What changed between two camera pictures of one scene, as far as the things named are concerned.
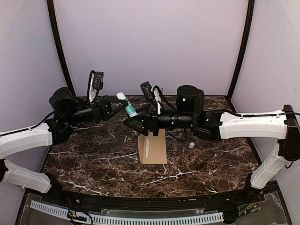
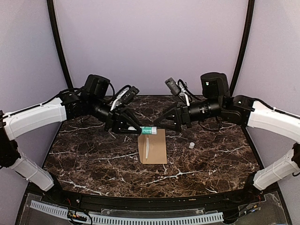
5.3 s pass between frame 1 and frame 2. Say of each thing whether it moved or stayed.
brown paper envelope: stayed
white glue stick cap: stayed
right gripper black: moved
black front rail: stayed
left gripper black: moved
